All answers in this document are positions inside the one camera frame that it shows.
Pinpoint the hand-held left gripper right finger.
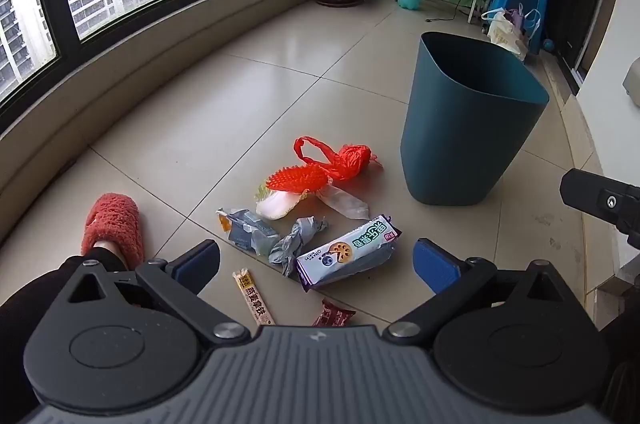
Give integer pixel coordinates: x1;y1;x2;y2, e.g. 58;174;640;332
382;238;586;348

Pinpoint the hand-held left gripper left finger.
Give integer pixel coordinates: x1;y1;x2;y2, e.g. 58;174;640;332
67;240;252;346

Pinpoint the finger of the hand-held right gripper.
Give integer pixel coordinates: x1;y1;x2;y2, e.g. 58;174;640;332
559;169;640;249

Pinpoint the purple white biscuit packet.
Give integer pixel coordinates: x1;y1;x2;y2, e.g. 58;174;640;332
296;215;402;293

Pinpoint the dark teal plastic bin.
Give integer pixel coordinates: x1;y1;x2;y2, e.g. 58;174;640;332
400;31;551;207

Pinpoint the grey blue snack wrapper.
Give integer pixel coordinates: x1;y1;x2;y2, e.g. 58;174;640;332
216;208;281;255

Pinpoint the yellow stick sachet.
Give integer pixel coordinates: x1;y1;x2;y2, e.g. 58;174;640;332
231;269;277;328

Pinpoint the pink fluffy slipper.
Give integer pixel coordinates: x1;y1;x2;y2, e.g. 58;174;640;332
81;194;146;272

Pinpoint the napa cabbage piece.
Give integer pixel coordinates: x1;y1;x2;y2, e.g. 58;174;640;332
255;186;306;222

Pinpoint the crumpled grey wrapper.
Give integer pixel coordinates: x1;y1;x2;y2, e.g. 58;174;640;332
268;215;329;277

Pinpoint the clear plastic bag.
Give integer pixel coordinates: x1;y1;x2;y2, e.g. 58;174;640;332
315;184;371;221

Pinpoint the dark red candy wrapper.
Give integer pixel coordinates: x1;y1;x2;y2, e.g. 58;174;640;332
312;299;357;328

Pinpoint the white plastic appliance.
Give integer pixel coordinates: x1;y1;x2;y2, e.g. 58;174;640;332
621;58;640;107

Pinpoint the orange spiky brush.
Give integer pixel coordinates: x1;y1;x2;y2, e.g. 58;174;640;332
265;166;329;195

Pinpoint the red plastic bag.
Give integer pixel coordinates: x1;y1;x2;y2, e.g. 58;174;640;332
292;136;382;183

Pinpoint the person's leg in black pants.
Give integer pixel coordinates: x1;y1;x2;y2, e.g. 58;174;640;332
0;240;132;411

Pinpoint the white plastic bag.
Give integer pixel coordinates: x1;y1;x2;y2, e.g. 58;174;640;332
521;8;543;49

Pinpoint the white tote bag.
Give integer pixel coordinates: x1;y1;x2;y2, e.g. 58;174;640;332
481;7;530;61

